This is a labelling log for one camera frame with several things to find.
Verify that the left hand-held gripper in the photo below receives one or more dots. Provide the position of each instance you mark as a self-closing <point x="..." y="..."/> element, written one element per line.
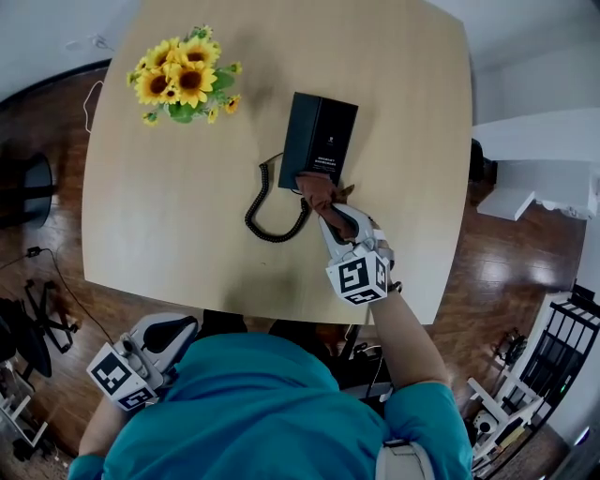
<point x="117" y="375"/>

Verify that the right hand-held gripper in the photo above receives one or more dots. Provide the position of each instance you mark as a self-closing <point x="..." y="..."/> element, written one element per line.
<point x="356" y="279"/>

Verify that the brown cloth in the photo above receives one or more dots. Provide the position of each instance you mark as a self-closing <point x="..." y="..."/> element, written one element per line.
<point x="321" y="194"/>

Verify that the black desk telephone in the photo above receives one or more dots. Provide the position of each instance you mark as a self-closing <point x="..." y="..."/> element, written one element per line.
<point x="335" y="136"/>

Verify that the person's left forearm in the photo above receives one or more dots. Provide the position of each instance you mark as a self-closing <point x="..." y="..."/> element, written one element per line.
<point x="100" y="426"/>

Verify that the person's right forearm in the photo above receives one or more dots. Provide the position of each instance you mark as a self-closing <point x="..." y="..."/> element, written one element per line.
<point x="408" y="337"/>

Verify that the black telephone handset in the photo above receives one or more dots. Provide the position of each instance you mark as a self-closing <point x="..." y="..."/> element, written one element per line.
<point x="297" y="140"/>

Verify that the person's right hand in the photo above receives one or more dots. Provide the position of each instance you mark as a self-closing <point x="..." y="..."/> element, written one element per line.
<point x="389" y="255"/>

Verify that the person's teal shirt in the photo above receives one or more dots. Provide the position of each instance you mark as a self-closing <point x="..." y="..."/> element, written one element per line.
<point x="262" y="412"/>

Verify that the black office chair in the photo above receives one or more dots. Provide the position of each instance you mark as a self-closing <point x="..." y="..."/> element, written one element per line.
<point x="28" y="347"/>

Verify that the black trash bin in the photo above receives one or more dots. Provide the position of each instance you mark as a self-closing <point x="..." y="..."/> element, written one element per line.
<point x="483" y="161"/>

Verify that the black power adapter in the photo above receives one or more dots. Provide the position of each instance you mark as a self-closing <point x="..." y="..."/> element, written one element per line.
<point x="34" y="251"/>

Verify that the white water dispenser stand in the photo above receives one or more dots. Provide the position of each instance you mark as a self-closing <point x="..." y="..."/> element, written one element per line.
<point x="511" y="204"/>

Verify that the white rack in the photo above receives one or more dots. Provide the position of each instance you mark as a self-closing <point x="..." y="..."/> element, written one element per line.
<point x="492" y="403"/>

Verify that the sunflowers in white pot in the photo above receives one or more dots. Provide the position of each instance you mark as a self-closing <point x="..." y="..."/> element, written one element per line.
<point x="187" y="79"/>

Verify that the white round device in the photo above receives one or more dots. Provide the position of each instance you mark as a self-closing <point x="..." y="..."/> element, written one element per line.
<point x="485" y="422"/>

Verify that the black metal rack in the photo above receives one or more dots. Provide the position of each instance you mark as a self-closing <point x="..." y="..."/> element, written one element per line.
<point x="574" y="313"/>

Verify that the white metal frame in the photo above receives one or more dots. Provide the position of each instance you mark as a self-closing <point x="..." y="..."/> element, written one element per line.
<point x="23" y="422"/>

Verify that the white wall socket with plug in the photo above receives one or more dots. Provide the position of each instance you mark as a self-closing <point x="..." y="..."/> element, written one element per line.
<point x="99" y="42"/>

